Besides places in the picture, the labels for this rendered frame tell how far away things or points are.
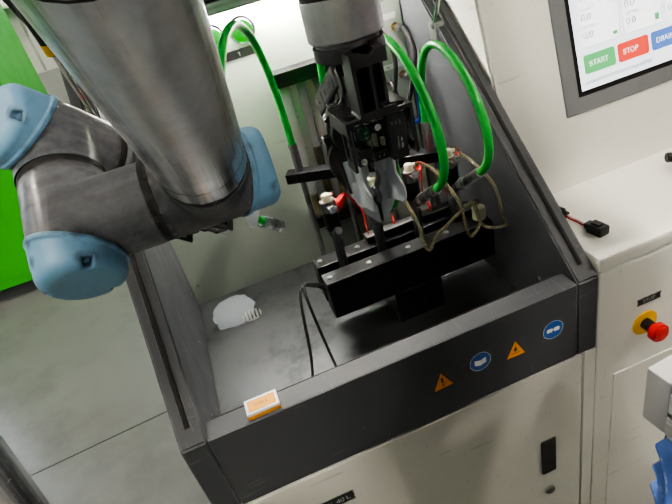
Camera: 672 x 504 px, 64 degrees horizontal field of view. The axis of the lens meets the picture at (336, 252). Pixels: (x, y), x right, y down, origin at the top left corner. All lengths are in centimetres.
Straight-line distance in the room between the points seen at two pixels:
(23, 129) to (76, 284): 14
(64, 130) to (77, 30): 30
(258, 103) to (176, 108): 87
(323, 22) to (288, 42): 63
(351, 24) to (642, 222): 68
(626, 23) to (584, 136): 21
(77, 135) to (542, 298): 70
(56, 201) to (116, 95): 22
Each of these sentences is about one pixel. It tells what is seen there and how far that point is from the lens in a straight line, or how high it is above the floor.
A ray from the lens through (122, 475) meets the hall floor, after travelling 228.
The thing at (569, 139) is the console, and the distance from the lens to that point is 114.
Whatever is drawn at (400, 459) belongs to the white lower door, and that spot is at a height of 73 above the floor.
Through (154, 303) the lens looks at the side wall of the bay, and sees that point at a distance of 87.
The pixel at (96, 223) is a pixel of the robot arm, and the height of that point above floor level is 137.
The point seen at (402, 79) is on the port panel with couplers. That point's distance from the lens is 125.
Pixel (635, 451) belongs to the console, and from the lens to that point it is 140.
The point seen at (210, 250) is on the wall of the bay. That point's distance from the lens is 126.
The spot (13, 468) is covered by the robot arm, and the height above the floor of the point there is 139.
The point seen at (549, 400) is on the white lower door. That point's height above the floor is 71.
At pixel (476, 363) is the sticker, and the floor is 88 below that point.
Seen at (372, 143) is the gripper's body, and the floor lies 133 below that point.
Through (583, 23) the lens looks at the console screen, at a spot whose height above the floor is 126.
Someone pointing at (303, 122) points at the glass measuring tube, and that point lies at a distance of 118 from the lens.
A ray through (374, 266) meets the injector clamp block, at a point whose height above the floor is 98.
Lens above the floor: 154
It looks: 32 degrees down
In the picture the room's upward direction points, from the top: 15 degrees counter-clockwise
